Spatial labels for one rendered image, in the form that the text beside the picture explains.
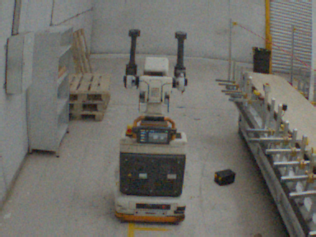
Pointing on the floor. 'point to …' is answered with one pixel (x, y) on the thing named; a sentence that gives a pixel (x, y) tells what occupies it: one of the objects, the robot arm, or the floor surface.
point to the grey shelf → (36, 100)
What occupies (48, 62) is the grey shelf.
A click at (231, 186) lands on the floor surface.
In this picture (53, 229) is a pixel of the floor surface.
